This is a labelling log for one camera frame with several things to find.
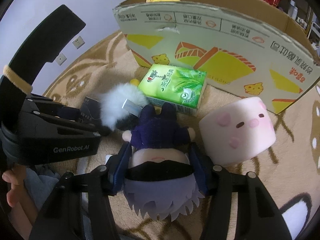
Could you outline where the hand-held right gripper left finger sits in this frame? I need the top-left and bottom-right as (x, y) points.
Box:
(29, 145), (133, 240)

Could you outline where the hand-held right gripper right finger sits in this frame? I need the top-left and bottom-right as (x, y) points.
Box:
(186, 141), (293, 240)

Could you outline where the small black box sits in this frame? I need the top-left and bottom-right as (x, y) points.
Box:
(80, 96), (103, 123)

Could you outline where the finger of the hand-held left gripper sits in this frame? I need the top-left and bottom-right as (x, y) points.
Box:
(25, 94), (82, 121)
(37, 114), (112, 137)

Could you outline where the person's left hand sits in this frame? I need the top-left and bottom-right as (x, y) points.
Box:
(2, 169), (38, 221)

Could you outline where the white trolley cart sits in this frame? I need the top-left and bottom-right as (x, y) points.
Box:
(309, 21), (320, 45)

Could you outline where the green tissue pack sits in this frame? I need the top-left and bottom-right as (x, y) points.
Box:
(137, 64), (207, 117)

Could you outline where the white fluffy plush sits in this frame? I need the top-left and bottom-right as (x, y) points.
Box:
(99, 84), (148, 132)

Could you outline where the light blue cloth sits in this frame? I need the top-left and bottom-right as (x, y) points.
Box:
(24, 166), (63, 210)

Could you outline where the pink marshmallow plush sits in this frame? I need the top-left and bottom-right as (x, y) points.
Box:
(199, 96), (277, 167)

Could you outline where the tan hair band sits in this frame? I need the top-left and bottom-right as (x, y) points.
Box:
(2, 64), (33, 93)

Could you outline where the white wall plate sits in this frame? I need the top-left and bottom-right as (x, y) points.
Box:
(55, 53), (67, 66)

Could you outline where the row of small cosmetic bottles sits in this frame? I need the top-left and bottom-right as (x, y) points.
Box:
(290, 0), (309, 28)

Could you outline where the printed cardboard box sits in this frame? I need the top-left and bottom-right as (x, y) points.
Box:
(112, 0), (320, 115)

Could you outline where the beige flower-pattern rug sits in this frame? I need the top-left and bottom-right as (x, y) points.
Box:
(42, 30), (320, 240)

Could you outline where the wooden shelf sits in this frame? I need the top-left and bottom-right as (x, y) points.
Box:
(235, 0), (316, 34)

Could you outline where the purple-clothed plush doll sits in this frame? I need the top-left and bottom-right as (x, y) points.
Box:
(122, 102), (204, 222)

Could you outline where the white wall socket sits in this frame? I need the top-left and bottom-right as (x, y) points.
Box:
(72, 35), (85, 49)

